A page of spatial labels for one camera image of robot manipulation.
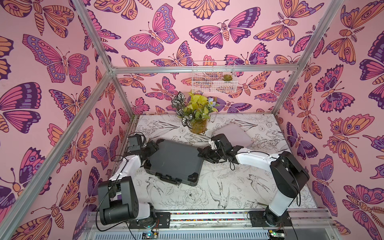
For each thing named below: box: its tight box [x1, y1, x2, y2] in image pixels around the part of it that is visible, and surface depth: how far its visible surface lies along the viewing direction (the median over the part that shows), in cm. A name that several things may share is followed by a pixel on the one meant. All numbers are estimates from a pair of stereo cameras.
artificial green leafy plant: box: [171, 91, 218, 128], surface depth 95 cm
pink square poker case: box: [212, 122, 255, 147], surface depth 107 cm
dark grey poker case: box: [143, 139, 204, 186], surface depth 86 cm
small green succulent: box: [222, 74, 233, 81], surface depth 95 cm
